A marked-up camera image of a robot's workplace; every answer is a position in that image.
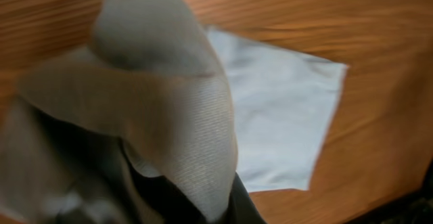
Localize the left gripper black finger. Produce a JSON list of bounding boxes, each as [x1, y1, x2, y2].
[[223, 175, 267, 224]]

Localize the light blue printed t-shirt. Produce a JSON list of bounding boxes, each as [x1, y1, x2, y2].
[[1, 0, 346, 223]]

